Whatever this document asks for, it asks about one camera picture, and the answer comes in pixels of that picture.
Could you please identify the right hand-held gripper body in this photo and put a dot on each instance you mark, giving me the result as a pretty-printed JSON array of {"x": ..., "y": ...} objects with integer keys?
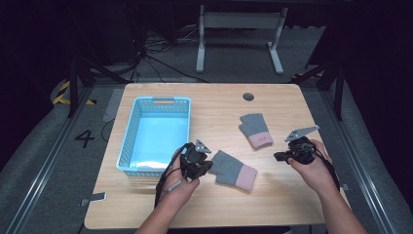
[{"x": 302, "y": 149}]

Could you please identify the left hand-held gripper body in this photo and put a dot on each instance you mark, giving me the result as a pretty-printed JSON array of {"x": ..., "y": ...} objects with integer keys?
[{"x": 191, "y": 157}]

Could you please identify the blue plastic basket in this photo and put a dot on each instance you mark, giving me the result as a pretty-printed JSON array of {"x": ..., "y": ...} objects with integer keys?
[{"x": 156, "y": 136}]

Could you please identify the grey tape piece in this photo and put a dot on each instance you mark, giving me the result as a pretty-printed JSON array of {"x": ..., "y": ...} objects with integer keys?
[{"x": 94, "y": 197}]

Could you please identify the grey pink sock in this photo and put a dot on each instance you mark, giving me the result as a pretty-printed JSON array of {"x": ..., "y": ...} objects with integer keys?
[{"x": 232, "y": 169}]

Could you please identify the person's left hand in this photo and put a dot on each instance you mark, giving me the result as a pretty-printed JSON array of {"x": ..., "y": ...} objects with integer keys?
[{"x": 177, "y": 187}]

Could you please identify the grey metal floor rail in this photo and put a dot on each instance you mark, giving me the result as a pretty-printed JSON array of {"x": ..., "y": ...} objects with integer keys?
[
  {"x": 357, "y": 162},
  {"x": 45, "y": 169}
]

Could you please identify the black metal stand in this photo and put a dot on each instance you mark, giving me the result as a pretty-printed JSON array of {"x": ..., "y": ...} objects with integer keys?
[
  {"x": 78, "y": 81},
  {"x": 334, "y": 81}
]

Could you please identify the grey table grommet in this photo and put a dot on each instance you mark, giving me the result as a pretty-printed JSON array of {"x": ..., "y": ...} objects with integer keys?
[{"x": 248, "y": 97}]

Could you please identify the white metal stand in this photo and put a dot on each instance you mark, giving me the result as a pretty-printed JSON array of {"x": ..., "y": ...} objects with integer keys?
[{"x": 240, "y": 20}]

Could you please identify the person's right hand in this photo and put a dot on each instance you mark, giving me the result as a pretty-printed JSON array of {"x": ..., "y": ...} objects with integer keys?
[{"x": 316, "y": 174}]

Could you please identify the yellow black floor tape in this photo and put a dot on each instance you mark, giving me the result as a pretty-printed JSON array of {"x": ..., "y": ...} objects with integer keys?
[{"x": 61, "y": 94}]

